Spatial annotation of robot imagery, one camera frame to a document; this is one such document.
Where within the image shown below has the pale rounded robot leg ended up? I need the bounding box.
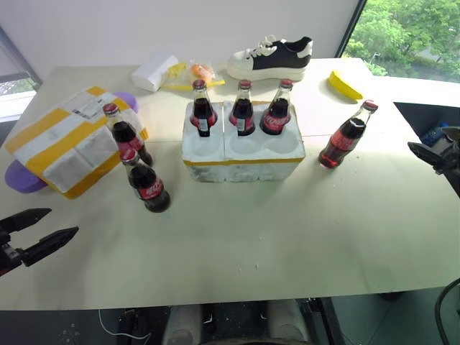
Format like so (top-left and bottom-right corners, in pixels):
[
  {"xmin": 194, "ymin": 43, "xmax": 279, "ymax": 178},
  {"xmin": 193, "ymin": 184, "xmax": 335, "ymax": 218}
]
[
  {"xmin": 162, "ymin": 304, "xmax": 204, "ymax": 345},
  {"xmin": 266, "ymin": 300, "xmax": 311, "ymax": 344}
]

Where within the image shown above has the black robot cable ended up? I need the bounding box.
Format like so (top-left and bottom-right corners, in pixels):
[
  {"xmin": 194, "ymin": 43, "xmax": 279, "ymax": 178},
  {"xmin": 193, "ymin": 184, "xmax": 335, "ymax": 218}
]
[{"xmin": 432, "ymin": 275, "xmax": 460, "ymax": 345}]

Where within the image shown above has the white tissue pack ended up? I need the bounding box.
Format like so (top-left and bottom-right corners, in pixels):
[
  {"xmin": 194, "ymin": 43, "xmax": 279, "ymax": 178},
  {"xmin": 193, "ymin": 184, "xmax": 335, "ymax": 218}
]
[{"xmin": 130, "ymin": 53, "xmax": 180, "ymax": 91}]

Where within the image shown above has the thin white cable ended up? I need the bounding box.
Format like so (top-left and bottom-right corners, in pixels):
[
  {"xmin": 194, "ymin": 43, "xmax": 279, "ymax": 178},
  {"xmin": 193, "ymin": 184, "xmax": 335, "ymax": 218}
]
[{"xmin": 98, "ymin": 308, "xmax": 152, "ymax": 339}]

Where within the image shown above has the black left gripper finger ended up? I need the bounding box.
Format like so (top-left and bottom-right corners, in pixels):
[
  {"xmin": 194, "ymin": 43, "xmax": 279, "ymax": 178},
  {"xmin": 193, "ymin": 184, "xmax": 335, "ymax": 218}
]
[
  {"xmin": 0, "ymin": 208, "xmax": 52, "ymax": 235},
  {"xmin": 20, "ymin": 226, "xmax": 80, "ymax": 267}
]

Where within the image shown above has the black and white sneaker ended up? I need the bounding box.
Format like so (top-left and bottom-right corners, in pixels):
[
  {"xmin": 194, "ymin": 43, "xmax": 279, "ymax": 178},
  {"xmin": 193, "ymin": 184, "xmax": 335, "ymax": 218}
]
[{"xmin": 226, "ymin": 34, "xmax": 314, "ymax": 81}]

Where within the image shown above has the clear bag of yellow items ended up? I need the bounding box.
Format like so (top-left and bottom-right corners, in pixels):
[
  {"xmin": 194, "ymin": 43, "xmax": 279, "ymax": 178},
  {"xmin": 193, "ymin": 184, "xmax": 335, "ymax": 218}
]
[{"xmin": 159, "ymin": 58, "xmax": 226, "ymax": 91}]

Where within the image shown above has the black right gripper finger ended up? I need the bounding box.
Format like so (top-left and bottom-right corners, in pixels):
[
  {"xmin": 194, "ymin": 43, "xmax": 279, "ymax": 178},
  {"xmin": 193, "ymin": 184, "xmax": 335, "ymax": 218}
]
[
  {"xmin": 441, "ymin": 126, "xmax": 460, "ymax": 144},
  {"xmin": 407, "ymin": 141, "xmax": 446, "ymax": 176}
]

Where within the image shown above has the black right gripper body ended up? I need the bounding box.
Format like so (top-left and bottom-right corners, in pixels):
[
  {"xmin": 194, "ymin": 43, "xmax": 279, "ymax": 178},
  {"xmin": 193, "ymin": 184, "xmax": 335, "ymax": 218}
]
[{"xmin": 437, "ymin": 142, "xmax": 460, "ymax": 199}]

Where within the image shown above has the white foam bottle holder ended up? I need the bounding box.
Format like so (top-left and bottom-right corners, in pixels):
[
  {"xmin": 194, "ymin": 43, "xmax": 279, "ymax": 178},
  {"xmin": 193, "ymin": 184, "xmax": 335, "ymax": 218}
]
[{"xmin": 180, "ymin": 100, "xmax": 307, "ymax": 185}]

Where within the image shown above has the black window frame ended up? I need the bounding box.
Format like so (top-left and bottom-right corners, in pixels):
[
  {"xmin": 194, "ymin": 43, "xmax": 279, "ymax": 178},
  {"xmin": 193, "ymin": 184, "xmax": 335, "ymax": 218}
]
[{"xmin": 335, "ymin": 0, "xmax": 368, "ymax": 59}]

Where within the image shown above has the glass cola bottle red cap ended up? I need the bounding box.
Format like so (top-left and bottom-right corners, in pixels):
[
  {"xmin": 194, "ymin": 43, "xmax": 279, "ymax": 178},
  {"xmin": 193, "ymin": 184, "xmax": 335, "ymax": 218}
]
[
  {"xmin": 259, "ymin": 78, "xmax": 295, "ymax": 137},
  {"xmin": 318, "ymin": 99, "xmax": 380, "ymax": 170},
  {"xmin": 188, "ymin": 79, "xmax": 220, "ymax": 138},
  {"xmin": 119, "ymin": 148, "xmax": 172, "ymax": 214},
  {"xmin": 103, "ymin": 102, "xmax": 154, "ymax": 167},
  {"xmin": 229, "ymin": 79, "xmax": 257, "ymax": 137}
]

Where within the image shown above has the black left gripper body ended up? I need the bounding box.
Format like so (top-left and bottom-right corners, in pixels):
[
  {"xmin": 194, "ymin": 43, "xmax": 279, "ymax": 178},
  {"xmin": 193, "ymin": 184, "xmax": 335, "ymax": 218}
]
[{"xmin": 0, "ymin": 229, "xmax": 24, "ymax": 277}]

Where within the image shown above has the parcel with yellow tape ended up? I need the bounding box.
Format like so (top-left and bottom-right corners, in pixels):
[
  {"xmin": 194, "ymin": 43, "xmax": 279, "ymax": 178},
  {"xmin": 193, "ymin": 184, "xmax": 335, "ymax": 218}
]
[{"xmin": 3, "ymin": 86, "xmax": 150, "ymax": 201}]

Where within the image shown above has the yellow curved plastic piece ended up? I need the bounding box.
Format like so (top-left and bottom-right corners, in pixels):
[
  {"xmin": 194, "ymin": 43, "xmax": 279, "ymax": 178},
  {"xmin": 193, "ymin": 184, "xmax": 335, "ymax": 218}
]
[{"xmin": 326, "ymin": 69, "xmax": 364, "ymax": 102}]

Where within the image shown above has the blue capped plastic bottle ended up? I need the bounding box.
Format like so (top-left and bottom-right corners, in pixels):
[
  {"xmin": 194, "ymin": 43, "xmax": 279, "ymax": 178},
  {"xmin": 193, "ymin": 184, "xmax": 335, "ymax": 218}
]
[{"xmin": 419, "ymin": 123, "xmax": 451, "ymax": 145}]

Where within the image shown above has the purple round plate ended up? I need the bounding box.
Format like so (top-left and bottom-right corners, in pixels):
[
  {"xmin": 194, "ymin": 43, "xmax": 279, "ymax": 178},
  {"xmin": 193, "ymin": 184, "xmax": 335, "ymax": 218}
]
[
  {"xmin": 4, "ymin": 159, "xmax": 48, "ymax": 196},
  {"xmin": 112, "ymin": 91, "xmax": 140, "ymax": 113}
]

